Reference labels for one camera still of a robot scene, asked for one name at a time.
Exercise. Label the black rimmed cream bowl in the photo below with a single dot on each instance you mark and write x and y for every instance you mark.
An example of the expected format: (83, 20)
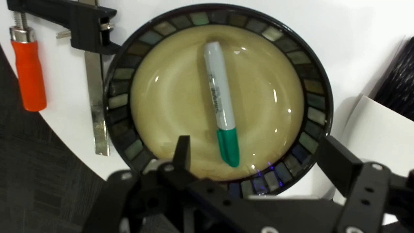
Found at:
(173, 98)

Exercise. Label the green capped grey marker pen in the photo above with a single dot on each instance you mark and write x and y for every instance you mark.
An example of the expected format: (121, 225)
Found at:
(221, 94)

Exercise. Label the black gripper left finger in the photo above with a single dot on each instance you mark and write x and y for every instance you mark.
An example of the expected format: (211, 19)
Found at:
(182, 150)

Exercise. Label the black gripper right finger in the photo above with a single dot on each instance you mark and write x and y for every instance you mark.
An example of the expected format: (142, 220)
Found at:
(341, 161)

